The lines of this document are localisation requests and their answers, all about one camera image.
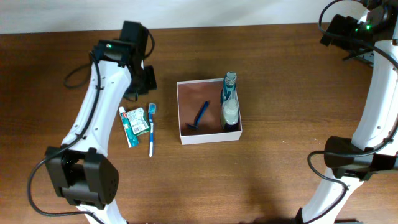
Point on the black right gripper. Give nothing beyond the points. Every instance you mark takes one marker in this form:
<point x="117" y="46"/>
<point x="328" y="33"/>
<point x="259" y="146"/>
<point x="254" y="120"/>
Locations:
<point x="347" y="25"/>

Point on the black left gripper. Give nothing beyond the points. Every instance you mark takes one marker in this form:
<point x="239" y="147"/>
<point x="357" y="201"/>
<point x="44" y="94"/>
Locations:
<point x="151" y="83"/>

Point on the blue white toothbrush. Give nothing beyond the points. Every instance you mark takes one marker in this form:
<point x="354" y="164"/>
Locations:
<point x="151" y="112"/>

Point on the green Dettol soap pack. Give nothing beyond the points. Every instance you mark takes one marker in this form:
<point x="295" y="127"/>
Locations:
<point x="138" y="122"/>

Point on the teal mouthwash bottle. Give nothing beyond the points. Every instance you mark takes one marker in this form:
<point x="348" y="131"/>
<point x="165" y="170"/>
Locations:
<point x="229" y="85"/>

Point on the clear pump soap bottle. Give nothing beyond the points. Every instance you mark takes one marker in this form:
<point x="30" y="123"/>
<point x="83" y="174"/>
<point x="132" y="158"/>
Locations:
<point x="230" y="115"/>

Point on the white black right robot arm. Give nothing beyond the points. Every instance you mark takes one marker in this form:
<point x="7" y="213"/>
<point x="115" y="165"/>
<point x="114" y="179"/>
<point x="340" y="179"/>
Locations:
<point x="347" y="163"/>

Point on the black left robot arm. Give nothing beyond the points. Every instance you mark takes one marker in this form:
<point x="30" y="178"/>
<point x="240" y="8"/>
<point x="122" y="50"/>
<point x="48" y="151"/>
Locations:
<point x="79" y="169"/>

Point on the white open cardboard box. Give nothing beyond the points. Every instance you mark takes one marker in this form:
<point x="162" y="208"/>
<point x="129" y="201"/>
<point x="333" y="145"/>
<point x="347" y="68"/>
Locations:
<point x="191" y="96"/>

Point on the green white toothpaste tube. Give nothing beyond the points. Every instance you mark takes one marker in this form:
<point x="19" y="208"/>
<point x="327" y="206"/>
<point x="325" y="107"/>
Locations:
<point x="131" y="138"/>

